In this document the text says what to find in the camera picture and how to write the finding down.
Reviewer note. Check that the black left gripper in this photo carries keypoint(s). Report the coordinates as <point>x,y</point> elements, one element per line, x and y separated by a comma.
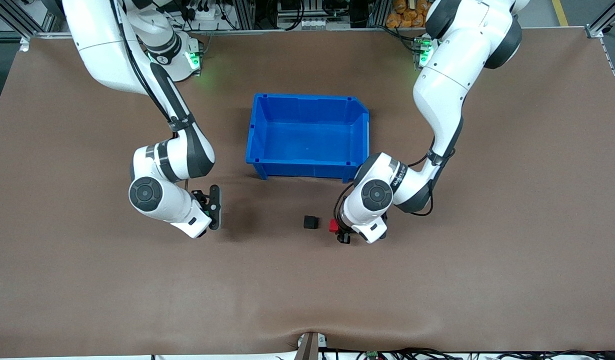
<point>343,236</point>

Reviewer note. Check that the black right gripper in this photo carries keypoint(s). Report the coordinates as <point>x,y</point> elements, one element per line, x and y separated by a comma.
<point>198,195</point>

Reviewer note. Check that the small red cube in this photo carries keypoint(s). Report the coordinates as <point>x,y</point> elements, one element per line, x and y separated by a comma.
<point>333,226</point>

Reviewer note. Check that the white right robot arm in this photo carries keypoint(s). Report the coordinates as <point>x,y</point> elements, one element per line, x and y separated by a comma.
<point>102,40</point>

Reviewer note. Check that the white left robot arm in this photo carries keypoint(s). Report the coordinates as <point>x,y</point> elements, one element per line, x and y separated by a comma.
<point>452,75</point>

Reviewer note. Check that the small black cube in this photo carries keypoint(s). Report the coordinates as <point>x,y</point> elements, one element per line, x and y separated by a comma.
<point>311,222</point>

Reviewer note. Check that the brown table mat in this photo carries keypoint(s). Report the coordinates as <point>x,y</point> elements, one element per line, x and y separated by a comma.
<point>307,280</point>

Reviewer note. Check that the blue plastic storage bin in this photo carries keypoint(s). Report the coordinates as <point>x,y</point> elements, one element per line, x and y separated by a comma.
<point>307,140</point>

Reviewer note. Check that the metal table clamp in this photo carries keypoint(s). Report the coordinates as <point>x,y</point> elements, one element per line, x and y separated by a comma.
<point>307,347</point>

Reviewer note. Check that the small green circuit board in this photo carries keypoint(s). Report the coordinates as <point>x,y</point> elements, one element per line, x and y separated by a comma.
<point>372,355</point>

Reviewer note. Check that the white power strip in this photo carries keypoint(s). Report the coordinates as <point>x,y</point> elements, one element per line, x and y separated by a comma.
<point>215,20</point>

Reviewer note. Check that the grey control box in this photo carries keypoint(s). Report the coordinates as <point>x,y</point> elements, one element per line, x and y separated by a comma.
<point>312,22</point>

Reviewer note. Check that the orange snack bags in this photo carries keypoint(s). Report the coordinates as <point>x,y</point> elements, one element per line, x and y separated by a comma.
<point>407,17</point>

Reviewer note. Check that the silver table edge rail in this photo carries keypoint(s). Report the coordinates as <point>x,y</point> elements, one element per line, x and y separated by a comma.
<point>287,31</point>

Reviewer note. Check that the aluminium frame post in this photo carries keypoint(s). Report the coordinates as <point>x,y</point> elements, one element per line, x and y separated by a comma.
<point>246,15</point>
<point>22,17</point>
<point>605,20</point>
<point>377,14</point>

